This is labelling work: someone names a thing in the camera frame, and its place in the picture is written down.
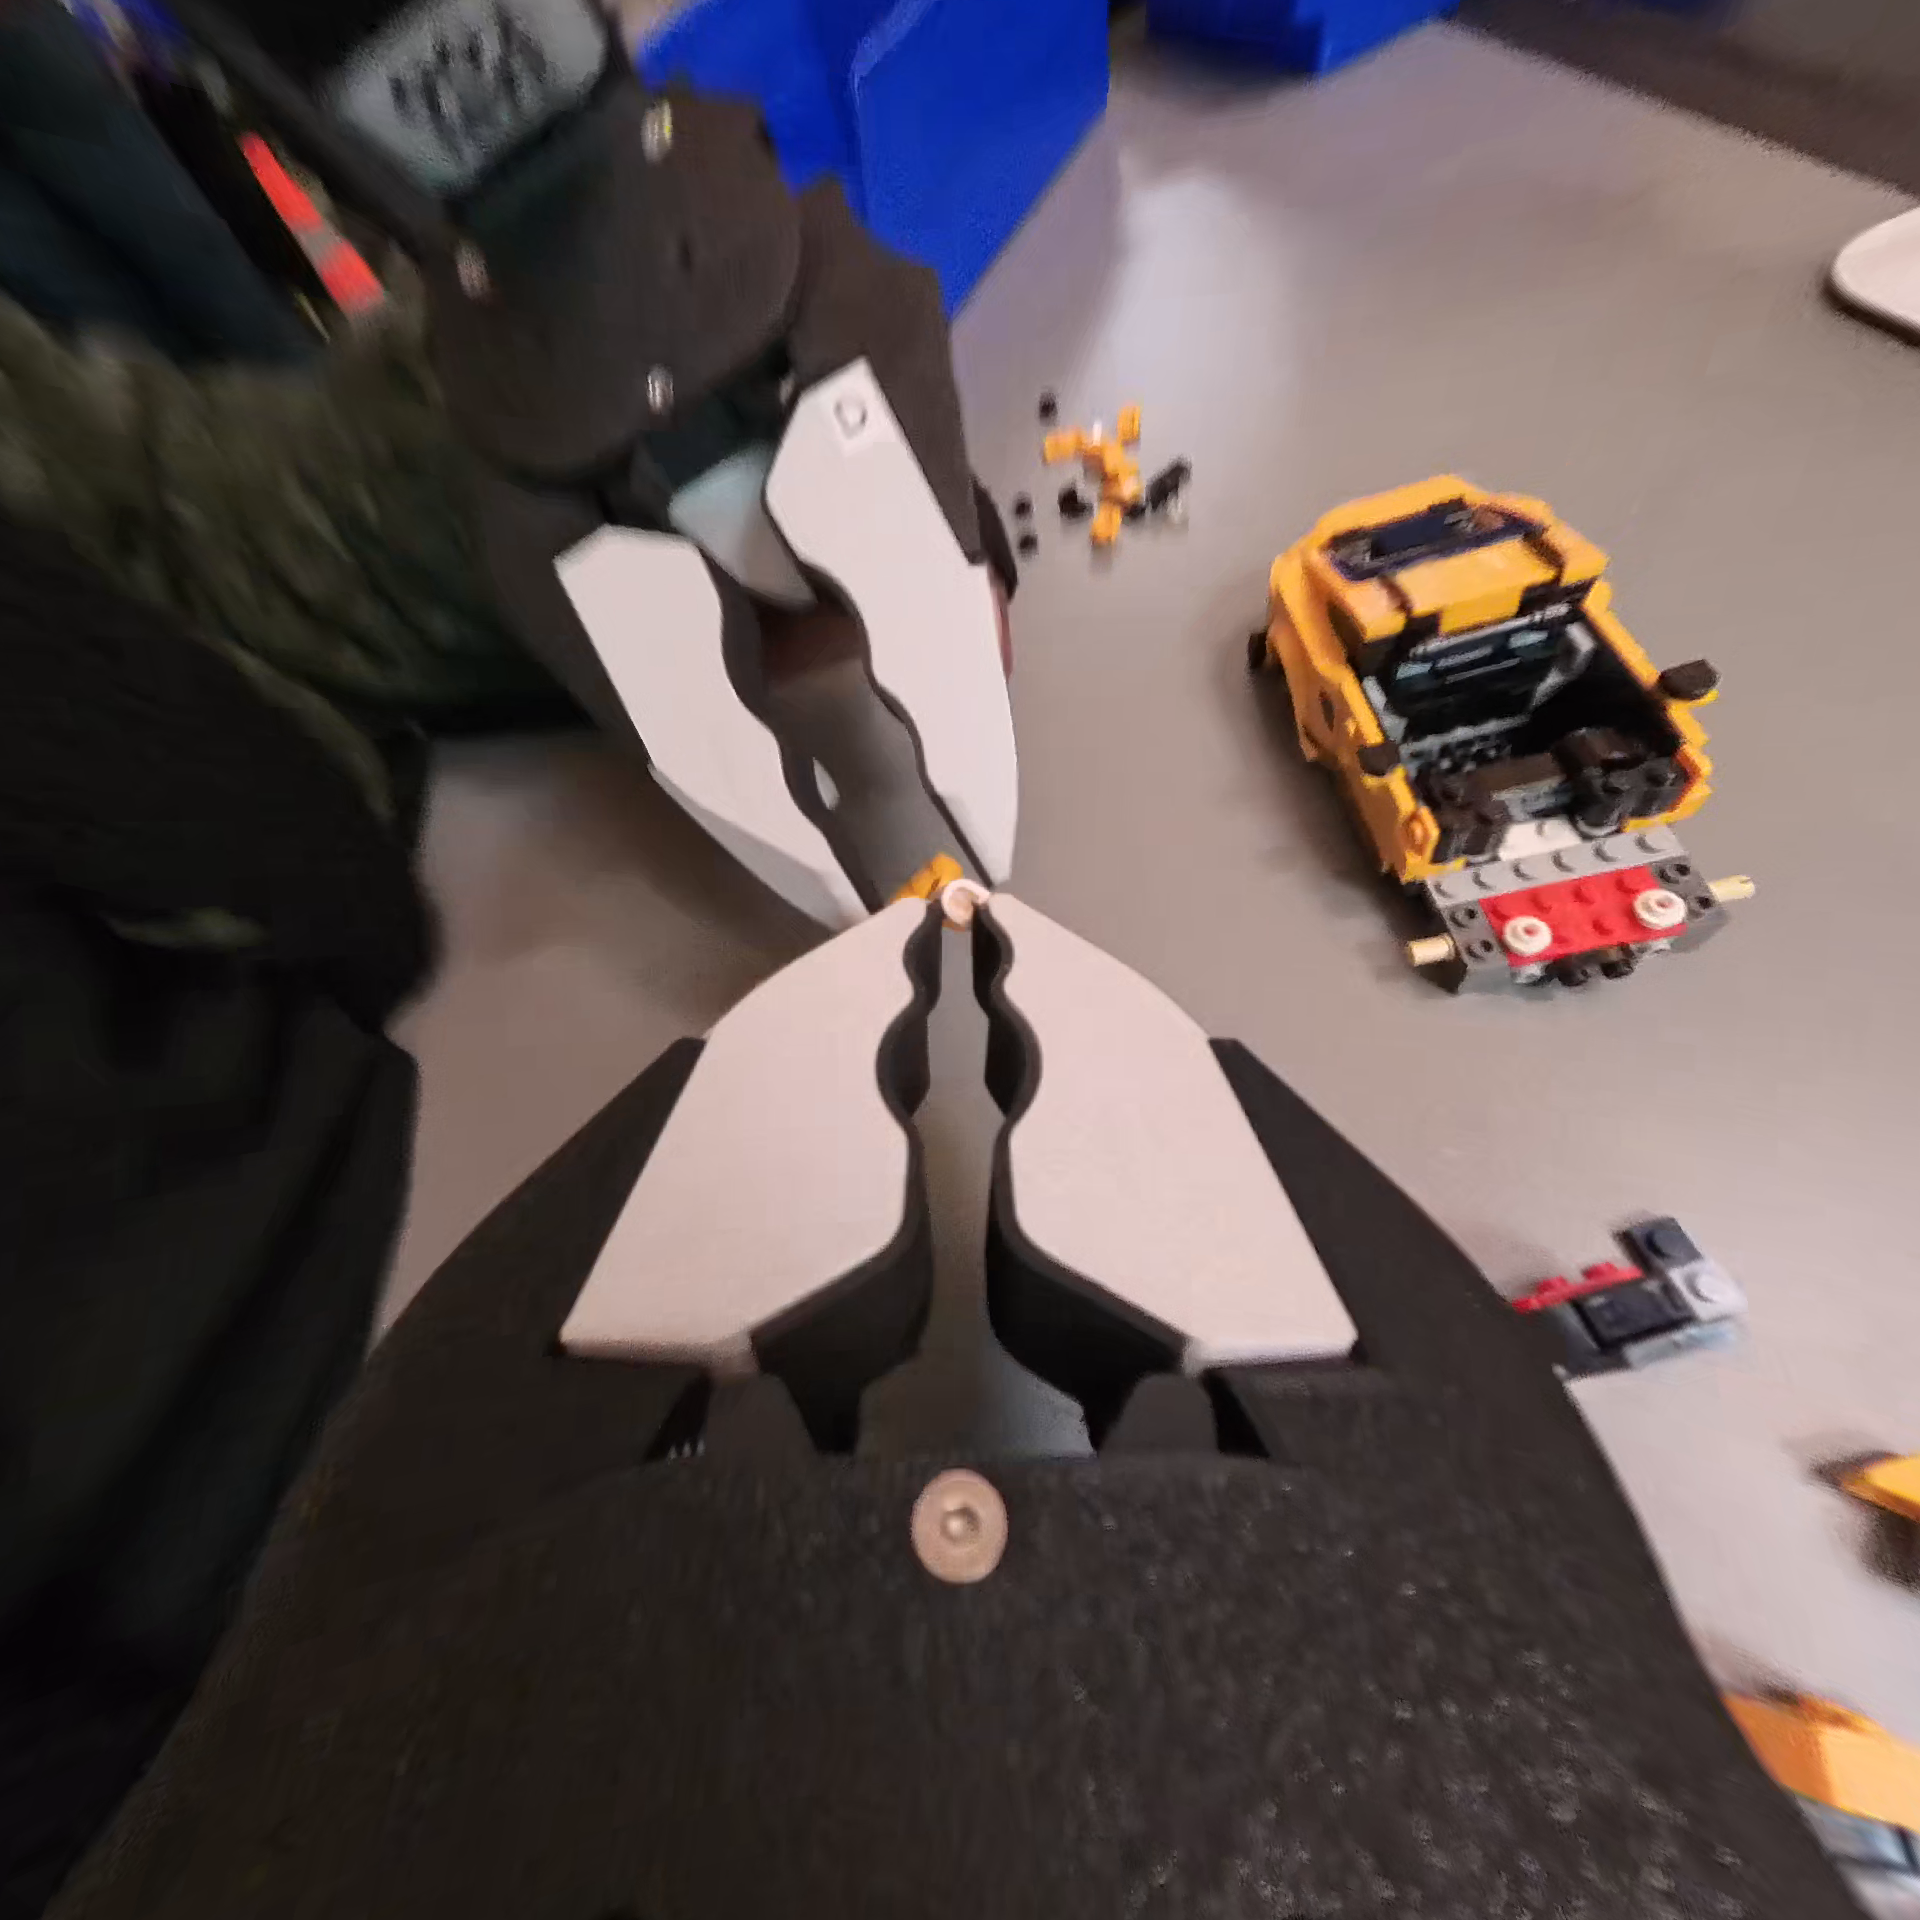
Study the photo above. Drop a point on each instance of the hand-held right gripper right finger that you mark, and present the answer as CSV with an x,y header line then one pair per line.
x,y
1171,1201

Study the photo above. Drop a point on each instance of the blue storage bin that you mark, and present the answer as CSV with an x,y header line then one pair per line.
x,y
974,135
1289,30

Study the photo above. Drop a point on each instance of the orange traffic cone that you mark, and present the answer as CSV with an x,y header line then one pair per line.
x,y
307,225

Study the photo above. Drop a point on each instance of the yellow lego car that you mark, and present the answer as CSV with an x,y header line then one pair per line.
x,y
1485,720

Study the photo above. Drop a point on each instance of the red grey lego subassembly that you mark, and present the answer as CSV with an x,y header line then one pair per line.
x,y
1634,1298

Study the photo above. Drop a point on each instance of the yellow lego chunk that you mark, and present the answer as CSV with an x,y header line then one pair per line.
x,y
1830,1756

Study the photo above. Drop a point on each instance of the white lego piece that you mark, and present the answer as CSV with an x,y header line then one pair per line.
x,y
962,902

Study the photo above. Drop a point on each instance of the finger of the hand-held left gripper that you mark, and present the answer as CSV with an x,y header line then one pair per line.
x,y
675,675
902,600

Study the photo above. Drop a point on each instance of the white book stand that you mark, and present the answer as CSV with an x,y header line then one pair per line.
x,y
1881,276

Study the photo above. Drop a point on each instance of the orange black lego piece pile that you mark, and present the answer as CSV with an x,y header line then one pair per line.
x,y
1110,473

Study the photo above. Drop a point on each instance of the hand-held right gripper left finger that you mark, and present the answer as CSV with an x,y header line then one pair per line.
x,y
751,1184

